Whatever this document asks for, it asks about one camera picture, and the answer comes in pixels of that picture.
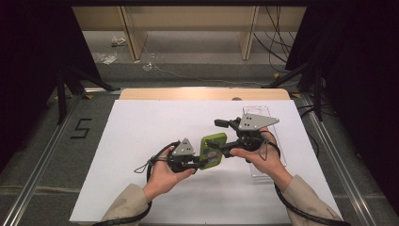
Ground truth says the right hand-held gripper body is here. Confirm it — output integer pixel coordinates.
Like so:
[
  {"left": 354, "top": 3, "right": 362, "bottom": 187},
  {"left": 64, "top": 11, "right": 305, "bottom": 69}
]
[{"left": 231, "top": 113, "right": 280, "bottom": 152}]

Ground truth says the light wooden shelf unit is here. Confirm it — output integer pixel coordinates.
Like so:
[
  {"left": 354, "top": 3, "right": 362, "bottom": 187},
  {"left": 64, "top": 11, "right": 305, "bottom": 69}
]
[{"left": 72, "top": 6, "right": 307, "bottom": 61}]

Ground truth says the large crumpled plastic scrap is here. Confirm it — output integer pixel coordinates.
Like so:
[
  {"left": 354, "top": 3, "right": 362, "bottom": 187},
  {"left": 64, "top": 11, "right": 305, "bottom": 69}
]
[{"left": 92, "top": 51, "right": 119, "bottom": 66}]

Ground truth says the person's right hand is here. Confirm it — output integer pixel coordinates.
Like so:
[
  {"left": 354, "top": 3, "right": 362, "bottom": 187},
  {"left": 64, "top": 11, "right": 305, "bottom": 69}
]
[{"left": 230, "top": 127, "right": 293, "bottom": 193}]

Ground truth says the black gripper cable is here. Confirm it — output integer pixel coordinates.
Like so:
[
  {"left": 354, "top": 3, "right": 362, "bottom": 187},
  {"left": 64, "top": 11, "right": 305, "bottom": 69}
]
[
  {"left": 259, "top": 129, "right": 353, "bottom": 226},
  {"left": 92, "top": 140, "right": 182, "bottom": 226}
]

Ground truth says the small crumpled plastic scrap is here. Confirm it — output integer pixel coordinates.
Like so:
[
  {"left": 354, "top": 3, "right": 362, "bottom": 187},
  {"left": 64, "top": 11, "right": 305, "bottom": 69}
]
[{"left": 110, "top": 35, "right": 127, "bottom": 48}]

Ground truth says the person's left hand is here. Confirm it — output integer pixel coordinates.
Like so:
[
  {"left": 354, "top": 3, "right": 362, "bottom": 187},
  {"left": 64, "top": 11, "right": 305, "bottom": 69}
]
[{"left": 142, "top": 146, "right": 198, "bottom": 203}]

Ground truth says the black curtain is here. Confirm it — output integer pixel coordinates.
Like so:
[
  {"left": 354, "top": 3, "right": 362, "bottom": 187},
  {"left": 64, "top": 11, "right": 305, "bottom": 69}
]
[
  {"left": 0, "top": 0, "right": 102, "bottom": 170},
  {"left": 284, "top": 0, "right": 399, "bottom": 216}
]

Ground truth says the aluminium rail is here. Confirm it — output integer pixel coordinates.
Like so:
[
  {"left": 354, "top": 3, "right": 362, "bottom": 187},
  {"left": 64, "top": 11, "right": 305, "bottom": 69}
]
[
  {"left": 1, "top": 93, "right": 81, "bottom": 226},
  {"left": 300, "top": 93, "right": 378, "bottom": 226}
]

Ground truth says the white paper mat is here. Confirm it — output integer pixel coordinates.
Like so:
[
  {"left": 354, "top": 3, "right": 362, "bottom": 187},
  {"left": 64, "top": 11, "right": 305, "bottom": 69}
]
[{"left": 69, "top": 99, "right": 343, "bottom": 224}]

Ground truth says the bundle of black cables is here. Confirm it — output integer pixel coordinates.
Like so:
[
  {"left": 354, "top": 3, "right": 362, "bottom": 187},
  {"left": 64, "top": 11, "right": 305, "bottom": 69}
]
[{"left": 252, "top": 6, "right": 297, "bottom": 73}]

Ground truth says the black metal stand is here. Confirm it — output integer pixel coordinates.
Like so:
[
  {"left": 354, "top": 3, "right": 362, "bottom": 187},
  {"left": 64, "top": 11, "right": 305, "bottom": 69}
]
[
  {"left": 262, "top": 58, "right": 325, "bottom": 122},
  {"left": 56, "top": 65, "right": 122, "bottom": 126}
]

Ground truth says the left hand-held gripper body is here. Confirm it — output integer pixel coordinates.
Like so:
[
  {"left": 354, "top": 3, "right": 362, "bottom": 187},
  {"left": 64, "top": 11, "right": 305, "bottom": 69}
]
[{"left": 167, "top": 137, "right": 202, "bottom": 174}]

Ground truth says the clear plastic tray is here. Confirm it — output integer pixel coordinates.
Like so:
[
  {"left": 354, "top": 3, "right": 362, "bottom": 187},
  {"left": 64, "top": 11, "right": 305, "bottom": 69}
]
[{"left": 242, "top": 105, "right": 287, "bottom": 179}]

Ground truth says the green toy package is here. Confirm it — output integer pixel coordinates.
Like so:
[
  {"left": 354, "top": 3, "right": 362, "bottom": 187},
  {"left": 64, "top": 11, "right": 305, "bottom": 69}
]
[{"left": 199, "top": 132, "right": 228, "bottom": 171}]

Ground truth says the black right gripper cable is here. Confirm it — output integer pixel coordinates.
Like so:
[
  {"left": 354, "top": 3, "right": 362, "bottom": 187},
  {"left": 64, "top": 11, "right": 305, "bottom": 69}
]
[{"left": 259, "top": 129, "right": 353, "bottom": 226}]

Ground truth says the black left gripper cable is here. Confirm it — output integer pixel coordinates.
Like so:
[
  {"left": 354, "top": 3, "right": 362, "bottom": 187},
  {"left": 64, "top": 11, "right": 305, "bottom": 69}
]
[{"left": 92, "top": 140, "right": 182, "bottom": 226}]

